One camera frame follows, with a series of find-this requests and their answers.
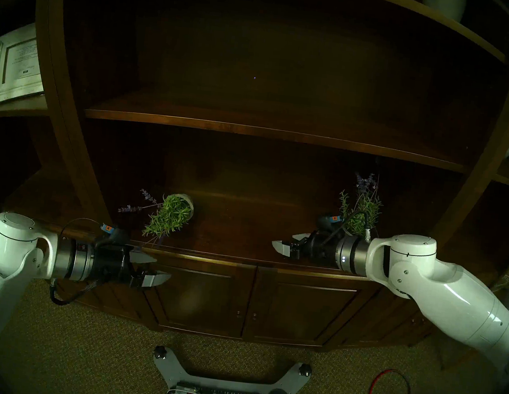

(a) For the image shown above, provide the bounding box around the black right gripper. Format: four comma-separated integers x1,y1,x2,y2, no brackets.
270,226,342,268

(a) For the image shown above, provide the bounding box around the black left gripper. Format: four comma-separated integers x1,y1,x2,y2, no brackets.
90,242,175,292

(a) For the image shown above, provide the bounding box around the fake lavender plant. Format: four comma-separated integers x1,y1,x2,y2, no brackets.
114,186,197,250
335,170,386,239

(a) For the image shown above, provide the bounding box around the wooden cabinet door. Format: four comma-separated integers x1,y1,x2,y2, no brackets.
139,253,257,341
242,265,386,354

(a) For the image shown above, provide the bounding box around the dark wooden bookshelf cabinet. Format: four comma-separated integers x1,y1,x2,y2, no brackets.
0,0,509,373

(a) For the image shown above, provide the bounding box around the white framed certificate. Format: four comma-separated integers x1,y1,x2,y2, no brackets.
0,19,52,110

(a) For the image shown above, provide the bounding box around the large white ceramic vase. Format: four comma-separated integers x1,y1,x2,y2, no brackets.
420,0,466,22

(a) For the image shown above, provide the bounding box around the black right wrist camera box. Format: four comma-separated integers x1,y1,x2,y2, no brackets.
316,214,346,236

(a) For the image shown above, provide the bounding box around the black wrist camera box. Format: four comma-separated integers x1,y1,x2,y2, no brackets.
316,214,346,236
94,224,130,249

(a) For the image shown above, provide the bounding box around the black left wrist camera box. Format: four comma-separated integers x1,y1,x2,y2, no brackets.
94,224,130,249

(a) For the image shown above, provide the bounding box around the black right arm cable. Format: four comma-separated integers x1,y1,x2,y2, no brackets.
336,208,378,243

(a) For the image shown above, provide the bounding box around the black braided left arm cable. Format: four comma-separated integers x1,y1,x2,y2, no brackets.
47,266,109,310

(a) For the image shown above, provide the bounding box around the thin gray wire loop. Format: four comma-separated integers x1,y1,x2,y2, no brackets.
58,216,101,241

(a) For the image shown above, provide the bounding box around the gray robot base plate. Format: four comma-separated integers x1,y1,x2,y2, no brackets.
149,345,313,394

